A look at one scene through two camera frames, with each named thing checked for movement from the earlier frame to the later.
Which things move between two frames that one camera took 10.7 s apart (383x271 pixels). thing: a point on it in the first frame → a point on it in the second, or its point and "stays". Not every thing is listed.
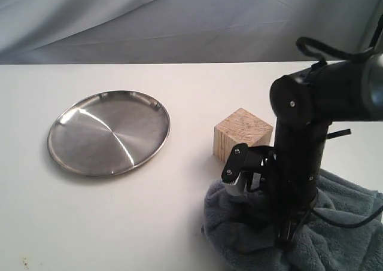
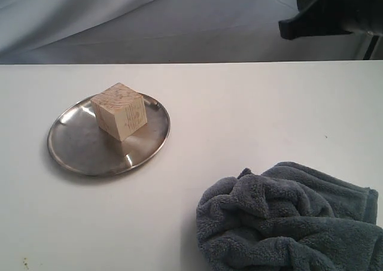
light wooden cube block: (241, 127) → (119, 110)
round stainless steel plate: (109, 133) stays
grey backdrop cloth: (125, 23) stays
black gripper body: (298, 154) → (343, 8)
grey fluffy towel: (242, 231) stays
